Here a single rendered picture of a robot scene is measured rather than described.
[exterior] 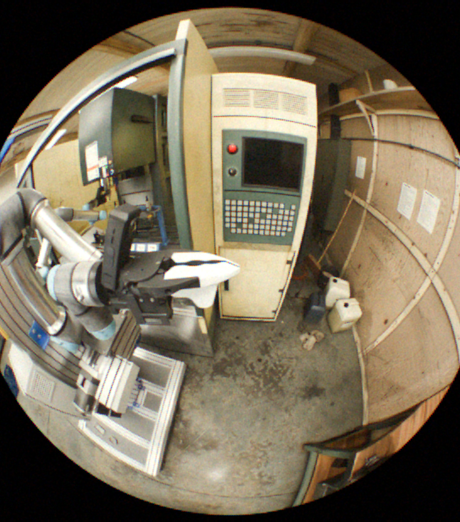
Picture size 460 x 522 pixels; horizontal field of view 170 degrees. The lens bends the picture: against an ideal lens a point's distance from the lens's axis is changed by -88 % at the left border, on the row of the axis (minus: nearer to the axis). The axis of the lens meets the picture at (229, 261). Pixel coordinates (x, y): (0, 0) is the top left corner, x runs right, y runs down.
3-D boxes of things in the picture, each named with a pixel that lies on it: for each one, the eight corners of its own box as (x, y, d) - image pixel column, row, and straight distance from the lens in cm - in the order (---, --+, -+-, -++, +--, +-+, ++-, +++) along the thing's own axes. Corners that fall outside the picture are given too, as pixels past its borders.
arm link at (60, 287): (74, 285, 44) (57, 256, 41) (104, 285, 36) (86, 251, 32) (60, 312, 41) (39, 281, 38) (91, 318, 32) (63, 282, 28)
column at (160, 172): (177, 276, 242) (156, 91, 200) (138, 272, 276) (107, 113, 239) (189, 251, 287) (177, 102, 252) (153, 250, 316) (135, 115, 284)
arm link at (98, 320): (125, 307, 46) (106, 274, 39) (114, 345, 41) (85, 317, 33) (103, 305, 50) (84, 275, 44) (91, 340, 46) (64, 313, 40)
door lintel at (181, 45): (183, 54, 67) (185, 37, 75) (17, 188, 236) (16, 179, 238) (186, 58, 70) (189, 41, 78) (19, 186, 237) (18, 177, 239)
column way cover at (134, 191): (156, 218, 200) (148, 174, 189) (125, 219, 227) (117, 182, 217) (157, 216, 204) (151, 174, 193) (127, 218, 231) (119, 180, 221)
